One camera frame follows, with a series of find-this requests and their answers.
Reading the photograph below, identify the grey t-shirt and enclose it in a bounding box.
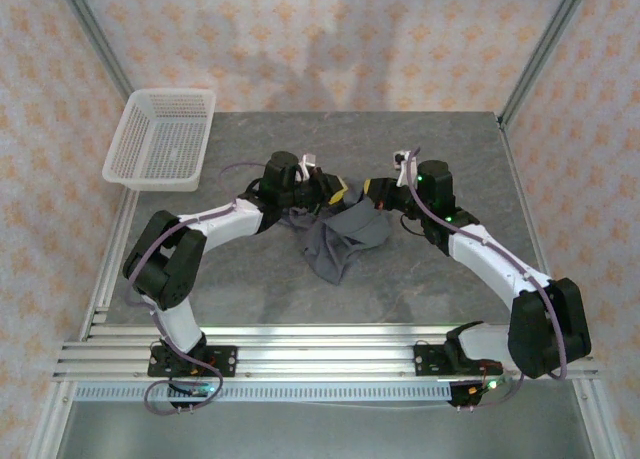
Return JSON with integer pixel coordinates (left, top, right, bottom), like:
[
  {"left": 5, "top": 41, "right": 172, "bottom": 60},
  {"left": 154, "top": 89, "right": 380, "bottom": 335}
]
[{"left": 279, "top": 186, "right": 394, "bottom": 286}]

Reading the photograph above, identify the white perforated plastic basket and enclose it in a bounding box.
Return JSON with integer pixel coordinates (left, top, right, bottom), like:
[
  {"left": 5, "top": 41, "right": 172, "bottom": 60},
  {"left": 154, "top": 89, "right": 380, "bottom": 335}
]
[{"left": 102, "top": 87, "right": 217, "bottom": 194}]

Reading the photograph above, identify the small circuit board with LED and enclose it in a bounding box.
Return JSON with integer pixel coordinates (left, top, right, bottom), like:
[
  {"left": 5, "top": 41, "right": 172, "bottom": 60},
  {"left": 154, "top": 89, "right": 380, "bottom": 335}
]
[
  {"left": 449, "top": 373, "right": 516, "bottom": 410},
  {"left": 169, "top": 381, "right": 221, "bottom": 410}
]

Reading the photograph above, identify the grey metal lower panel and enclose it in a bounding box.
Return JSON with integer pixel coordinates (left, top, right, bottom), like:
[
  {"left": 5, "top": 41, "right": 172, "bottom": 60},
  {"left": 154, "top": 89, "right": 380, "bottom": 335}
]
[{"left": 57, "top": 401, "right": 594, "bottom": 459}]

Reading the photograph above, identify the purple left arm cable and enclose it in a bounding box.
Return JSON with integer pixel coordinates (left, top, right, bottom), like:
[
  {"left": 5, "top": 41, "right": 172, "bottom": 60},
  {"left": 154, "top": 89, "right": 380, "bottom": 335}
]
[{"left": 123, "top": 161, "right": 269, "bottom": 416}]

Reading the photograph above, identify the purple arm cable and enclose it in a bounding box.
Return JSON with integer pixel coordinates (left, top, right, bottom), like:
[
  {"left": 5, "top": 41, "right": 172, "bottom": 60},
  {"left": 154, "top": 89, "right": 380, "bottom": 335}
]
[
  {"left": 123, "top": 161, "right": 269, "bottom": 416},
  {"left": 407, "top": 148, "right": 569, "bottom": 410}
]

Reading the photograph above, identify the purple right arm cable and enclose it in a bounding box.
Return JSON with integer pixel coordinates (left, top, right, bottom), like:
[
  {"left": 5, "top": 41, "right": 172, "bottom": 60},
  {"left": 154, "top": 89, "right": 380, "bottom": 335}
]
[{"left": 407, "top": 148, "right": 569, "bottom": 410}]

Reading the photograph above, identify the aluminium table side rail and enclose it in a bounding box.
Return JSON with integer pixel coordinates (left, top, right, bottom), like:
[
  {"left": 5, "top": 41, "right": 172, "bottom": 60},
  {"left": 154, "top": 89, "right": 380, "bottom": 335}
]
[
  {"left": 499, "top": 123, "right": 569, "bottom": 340},
  {"left": 79, "top": 188, "right": 139, "bottom": 340}
]

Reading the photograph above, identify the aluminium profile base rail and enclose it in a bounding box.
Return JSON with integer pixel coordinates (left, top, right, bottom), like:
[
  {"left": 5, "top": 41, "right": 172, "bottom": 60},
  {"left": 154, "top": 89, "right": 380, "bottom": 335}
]
[{"left": 52, "top": 323, "right": 601, "bottom": 383}]

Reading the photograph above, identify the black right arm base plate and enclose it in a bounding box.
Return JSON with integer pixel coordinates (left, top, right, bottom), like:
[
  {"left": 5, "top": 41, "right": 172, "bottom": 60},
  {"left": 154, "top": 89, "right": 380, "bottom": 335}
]
[{"left": 413, "top": 343, "right": 504, "bottom": 378}]

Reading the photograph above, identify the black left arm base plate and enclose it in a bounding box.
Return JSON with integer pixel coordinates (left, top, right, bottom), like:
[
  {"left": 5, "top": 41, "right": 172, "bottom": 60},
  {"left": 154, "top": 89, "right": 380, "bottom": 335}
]
[{"left": 148, "top": 345, "right": 238, "bottom": 379}]

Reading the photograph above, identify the aluminium frame post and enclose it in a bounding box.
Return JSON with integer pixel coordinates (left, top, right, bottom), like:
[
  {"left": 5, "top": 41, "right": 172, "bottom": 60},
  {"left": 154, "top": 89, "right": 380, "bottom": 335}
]
[
  {"left": 52, "top": 0, "right": 134, "bottom": 103},
  {"left": 499, "top": 0, "right": 594, "bottom": 130}
]

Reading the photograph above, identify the white slotted cable duct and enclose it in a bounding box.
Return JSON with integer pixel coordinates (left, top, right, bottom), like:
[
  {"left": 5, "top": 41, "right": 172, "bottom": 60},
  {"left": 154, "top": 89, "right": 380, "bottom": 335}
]
[{"left": 74, "top": 382, "right": 454, "bottom": 403}]

